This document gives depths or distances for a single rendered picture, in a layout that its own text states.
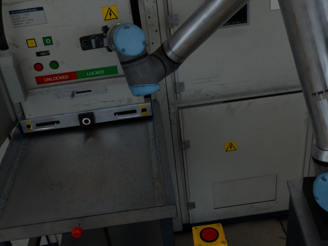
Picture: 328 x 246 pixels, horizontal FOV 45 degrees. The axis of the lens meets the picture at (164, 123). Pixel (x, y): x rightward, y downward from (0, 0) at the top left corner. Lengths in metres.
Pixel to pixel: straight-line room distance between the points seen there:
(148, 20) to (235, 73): 0.45
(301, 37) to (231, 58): 0.85
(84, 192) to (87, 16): 0.63
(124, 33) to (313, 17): 0.52
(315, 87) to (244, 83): 0.88
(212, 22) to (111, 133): 0.68
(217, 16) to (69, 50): 0.63
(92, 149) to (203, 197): 0.81
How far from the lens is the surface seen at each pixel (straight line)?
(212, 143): 1.93
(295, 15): 0.92
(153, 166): 1.39
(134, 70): 1.18
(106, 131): 1.64
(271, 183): 2.19
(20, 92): 1.53
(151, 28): 1.67
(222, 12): 1.14
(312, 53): 0.93
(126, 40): 1.15
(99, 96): 1.62
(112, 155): 1.49
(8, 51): 1.50
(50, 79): 1.61
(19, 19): 1.55
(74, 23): 1.52
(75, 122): 1.68
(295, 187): 1.45
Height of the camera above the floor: 1.69
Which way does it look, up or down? 31 degrees down
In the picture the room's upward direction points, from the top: 7 degrees counter-clockwise
